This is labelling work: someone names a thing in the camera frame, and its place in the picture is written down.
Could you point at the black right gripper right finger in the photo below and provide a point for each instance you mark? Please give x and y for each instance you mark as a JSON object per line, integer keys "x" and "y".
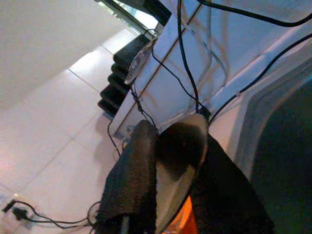
{"x": 224, "y": 200}

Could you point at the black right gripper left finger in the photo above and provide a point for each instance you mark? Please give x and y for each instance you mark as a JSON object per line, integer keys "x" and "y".
{"x": 131, "y": 182}

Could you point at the stainless steel sink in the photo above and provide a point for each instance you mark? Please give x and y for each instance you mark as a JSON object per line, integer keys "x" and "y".
{"x": 287, "y": 158}

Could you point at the black stepped rack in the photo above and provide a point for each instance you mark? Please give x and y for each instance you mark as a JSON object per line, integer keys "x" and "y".
{"x": 117, "y": 92}

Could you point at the clear plastic holder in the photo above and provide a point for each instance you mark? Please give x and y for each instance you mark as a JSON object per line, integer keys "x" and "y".
{"x": 136, "y": 65}

